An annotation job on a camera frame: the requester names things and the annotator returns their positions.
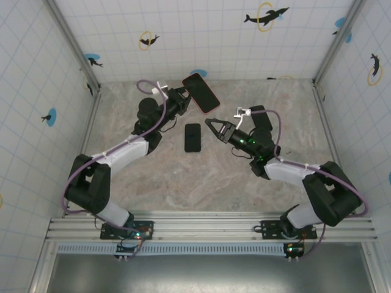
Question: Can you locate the red phone case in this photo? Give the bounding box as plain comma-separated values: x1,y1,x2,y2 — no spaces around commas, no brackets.
181,72,221,115

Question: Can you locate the black phone case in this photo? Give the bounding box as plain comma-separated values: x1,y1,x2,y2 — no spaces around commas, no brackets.
184,123,202,153

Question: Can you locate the small circuit board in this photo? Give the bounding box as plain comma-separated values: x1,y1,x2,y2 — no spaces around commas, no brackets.
283,242,305,260
115,241,143,260

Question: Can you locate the grey metal sheet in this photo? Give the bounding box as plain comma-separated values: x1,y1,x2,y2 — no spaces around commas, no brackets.
45,244,376,293

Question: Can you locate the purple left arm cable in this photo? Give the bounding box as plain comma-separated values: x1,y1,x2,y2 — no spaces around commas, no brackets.
62,79,168,260

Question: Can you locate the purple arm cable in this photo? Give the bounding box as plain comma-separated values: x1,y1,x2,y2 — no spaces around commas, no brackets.
62,79,168,260
249,109,370,262

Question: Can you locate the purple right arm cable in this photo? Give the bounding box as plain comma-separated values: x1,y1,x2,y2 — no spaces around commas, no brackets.
249,109,370,262

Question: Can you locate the aluminium table side rail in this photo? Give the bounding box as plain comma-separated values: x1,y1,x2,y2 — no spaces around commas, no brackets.
62,88,103,218
312,79,342,164

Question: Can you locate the aluminium mounting rail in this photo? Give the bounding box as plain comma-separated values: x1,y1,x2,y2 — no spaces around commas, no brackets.
45,210,378,244

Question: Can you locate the aluminium corner post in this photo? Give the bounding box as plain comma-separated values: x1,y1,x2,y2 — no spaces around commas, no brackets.
44,0,103,92
313,0,367,86

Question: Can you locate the white slotted cable duct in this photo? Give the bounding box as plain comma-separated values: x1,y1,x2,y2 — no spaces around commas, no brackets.
56,242,288,256

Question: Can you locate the aluminium frame bar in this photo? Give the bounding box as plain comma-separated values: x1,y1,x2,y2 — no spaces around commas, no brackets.
362,242,386,293
27,241,59,293

